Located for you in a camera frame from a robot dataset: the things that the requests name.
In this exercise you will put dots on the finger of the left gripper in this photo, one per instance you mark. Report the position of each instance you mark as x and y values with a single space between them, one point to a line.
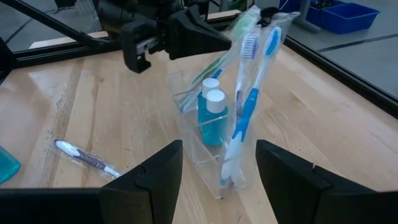
129 46
192 37

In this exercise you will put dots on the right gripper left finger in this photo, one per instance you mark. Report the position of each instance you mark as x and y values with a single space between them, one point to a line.
155 193

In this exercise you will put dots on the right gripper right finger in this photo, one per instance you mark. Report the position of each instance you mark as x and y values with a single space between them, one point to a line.
289 193

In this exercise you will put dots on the blue mouthwash bottle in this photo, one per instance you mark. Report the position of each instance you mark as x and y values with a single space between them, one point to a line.
214 124
7 165
210 84

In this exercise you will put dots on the green toothbrush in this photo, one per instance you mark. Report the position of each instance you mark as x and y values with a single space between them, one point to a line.
244 23

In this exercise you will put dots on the clear acrylic organizer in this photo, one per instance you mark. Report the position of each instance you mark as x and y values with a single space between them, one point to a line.
199 155

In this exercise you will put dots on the purple toothbrush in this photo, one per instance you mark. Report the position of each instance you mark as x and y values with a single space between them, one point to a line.
88 159

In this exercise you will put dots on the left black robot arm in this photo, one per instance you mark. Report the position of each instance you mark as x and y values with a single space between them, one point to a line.
107 14

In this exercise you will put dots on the wooden board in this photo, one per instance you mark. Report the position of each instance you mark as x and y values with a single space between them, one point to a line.
62 40

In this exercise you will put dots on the blue plastic bin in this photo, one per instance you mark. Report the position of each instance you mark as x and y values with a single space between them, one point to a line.
348 18
286 4

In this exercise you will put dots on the grey table leg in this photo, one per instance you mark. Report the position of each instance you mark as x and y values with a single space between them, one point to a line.
306 21

